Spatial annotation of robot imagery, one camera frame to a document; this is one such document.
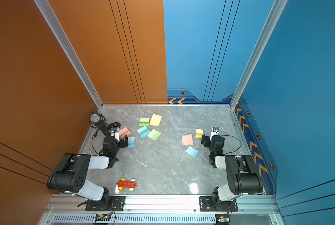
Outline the small yellow memo pad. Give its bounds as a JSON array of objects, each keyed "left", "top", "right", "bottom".
[{"left": 195, "top": 129, "right": 204, "bottom": 139}]

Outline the blue curved memo pad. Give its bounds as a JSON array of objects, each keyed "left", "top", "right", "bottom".
[{"left": 185, "top": 146, "right": 199, "bottom": 158}]

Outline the pink memo pad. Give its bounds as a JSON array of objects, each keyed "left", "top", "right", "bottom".
[
  {"left": 181, "top": 134, "right": 194, "bottom": 145},
  {"left": 119, "top": 127, "right": 131, "bottom": 139}
]

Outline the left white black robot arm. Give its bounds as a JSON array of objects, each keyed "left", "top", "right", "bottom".
[{"left": 46, "top": 136, "right": 129, "bottom": 212}]

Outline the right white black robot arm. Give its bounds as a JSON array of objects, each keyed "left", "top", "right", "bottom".
[{"left": 199, "top": 135, "right": 264, "bottom": 212}]

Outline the light blue memo pad left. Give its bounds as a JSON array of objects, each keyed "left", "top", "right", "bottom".
[{"left": 128, "top": 137, "right": 135, "bottom": 147}]

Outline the blue memo pad centre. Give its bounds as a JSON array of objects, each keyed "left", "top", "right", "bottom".
[{"left": 137, "top": 126, "right": 150, "bottom": 137}]

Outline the small green memo pad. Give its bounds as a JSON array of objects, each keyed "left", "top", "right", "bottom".
[{"left": 139, "top": 118, "right": 150, "bottom": 127}]

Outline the large green memo pad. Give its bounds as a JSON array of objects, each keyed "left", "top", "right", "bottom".
[{"left": 147, "top": 129, "right": 162, "bottom": 141}]

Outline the large yellow memo pad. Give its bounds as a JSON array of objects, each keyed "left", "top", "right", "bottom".
[{"left": 149, "top": 114, "right": 162, "bottom": 127}]

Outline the red toy brick car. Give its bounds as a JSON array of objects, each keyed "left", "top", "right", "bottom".
[{"left": 117, "top": 178, "right": 138, "bottom": 192}]

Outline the left green circuit board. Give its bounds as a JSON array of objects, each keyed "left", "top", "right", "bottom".
[{"left": 94, "top": 214, "right": 112, "bottom": 222}]

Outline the right circuit board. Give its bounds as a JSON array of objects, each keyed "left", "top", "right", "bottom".
[{"left": 216, "top": 214, "right": 230, "bottom": 225}]

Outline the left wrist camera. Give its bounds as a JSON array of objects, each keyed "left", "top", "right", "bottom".
[{"left": 111, "top": 127, "right": 120, "bottom": 142}]

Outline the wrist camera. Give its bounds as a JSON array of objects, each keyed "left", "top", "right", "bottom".
[
  {"left": 111, "top": 127, "right": 120, "bottom": 142},
  {"left": 210, "top": 126, "right": 219, "bottom": 141}
]

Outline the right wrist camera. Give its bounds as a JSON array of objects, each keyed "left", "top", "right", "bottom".
[{"left": 210, "top": 126, "right": 219, "bottom": 141}]

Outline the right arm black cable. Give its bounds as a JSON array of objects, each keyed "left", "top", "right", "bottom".
[{"left": 219, "top": 134, "right": 242, "bottom": 156}]

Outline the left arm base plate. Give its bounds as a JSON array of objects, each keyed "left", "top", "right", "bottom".
[{"left": 85, "top": 196, "right": 126, "bottom": 212}]

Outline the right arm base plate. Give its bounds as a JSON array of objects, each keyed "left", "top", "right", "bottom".
[{"left": 199, "top": 196, "right": 239, "bottom": 212}]

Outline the aluminium front rail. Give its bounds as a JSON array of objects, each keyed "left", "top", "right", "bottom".
[{"left": 39, "top": 195, "right": 284, "bottom": 225}]

